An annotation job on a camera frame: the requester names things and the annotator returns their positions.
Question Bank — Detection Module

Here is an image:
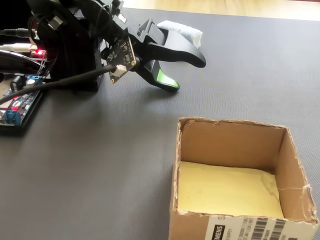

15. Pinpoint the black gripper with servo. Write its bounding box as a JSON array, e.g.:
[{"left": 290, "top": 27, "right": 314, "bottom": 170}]
[{"left": 99, "top": 0, "right": 207, "bottom": 93}]

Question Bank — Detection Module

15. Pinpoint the white yarn block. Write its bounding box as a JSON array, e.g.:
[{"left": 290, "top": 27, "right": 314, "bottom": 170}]
[{"left": 157, "top": 20, "right": 203, "bottom": 50}]

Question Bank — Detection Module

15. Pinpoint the brown cardboard box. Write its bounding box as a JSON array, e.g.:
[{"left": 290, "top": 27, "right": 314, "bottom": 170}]
[{"left": 168, "top": 116, "right": 320, "bottom": 240}]

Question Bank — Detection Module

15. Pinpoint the grey textured table mat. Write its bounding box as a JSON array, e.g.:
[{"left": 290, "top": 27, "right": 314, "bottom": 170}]
[{"left": 0, "top": 6, "right": 320, "bottom": 240}]

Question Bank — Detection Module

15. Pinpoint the small red LED board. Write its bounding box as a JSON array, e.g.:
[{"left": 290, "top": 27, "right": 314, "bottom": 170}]
[{"left": 29, "top": 48, "right": 48, "bottom": 59}]

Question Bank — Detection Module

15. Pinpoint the yellow foam pad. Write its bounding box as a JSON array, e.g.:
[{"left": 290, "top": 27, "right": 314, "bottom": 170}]
[{"left": 176, "top": 161, "right": 285, "bottom": 218}]

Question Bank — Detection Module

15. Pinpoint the blue controller circuit board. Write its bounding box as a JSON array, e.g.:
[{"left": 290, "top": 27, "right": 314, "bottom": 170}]
[{"left": 0, "top": 74, "right": 42, "bottom": 126}]

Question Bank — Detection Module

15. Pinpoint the blue electronics controller board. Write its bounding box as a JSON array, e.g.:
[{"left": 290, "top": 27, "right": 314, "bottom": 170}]
[{"left": 0, "top": 71, "right": 49, "bottom": 137}]

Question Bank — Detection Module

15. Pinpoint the white barcode shipping label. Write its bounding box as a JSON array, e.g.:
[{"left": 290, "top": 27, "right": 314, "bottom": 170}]
[{"left": 206, "top": 216, "right": 315, "bottom": 240}]

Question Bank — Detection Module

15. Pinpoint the black camera circuit board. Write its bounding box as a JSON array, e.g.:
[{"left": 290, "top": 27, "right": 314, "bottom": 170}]
[{"left": 100, "top": 34, "right": 139, "bottom": 85}]

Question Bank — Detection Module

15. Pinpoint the thick black camera cable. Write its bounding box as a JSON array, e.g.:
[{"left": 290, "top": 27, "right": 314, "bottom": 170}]
[{"left": 0, "top": 63, "right": 118, "bottom": 106}]

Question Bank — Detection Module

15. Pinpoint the black curved cable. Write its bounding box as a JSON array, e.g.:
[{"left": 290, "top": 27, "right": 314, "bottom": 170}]
[{"left": 0, "top": 49, "right": 46, "bottom": 76}]

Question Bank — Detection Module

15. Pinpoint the white USB cable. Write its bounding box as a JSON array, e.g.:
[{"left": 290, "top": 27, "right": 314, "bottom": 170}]
[{"left": 0, "top": 42, "right": 35, "bottom": 52}]

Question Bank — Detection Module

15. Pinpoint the black power plug cable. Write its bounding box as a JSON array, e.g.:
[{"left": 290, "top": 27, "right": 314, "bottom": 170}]
[{"left": 0, "top": 27, "right": 37, "bottom": 39}]

